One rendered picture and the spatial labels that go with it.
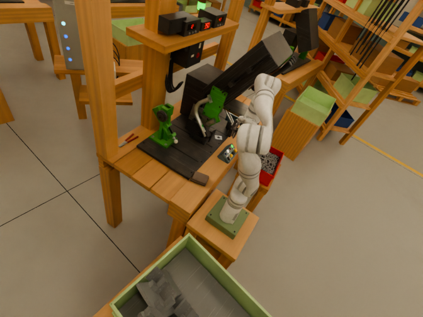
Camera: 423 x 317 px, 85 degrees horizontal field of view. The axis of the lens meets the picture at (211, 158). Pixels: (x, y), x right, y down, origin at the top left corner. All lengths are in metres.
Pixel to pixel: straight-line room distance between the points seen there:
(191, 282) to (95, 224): 1.28
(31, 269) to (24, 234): 0.30
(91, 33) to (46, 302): 1.72
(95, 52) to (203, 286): 1.12
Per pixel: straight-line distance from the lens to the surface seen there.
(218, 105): 1.59
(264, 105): 0.83
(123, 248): 2.16
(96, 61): 1.15
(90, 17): 1.10
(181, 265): 1.22
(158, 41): 1.29
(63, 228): 2.32
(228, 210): 1.23
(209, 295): 1.21
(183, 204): 1.31
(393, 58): 3.99
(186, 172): 1.45
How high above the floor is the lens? 1.99
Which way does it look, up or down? 44 degrees down
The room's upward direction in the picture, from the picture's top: 19 degrees clockwise
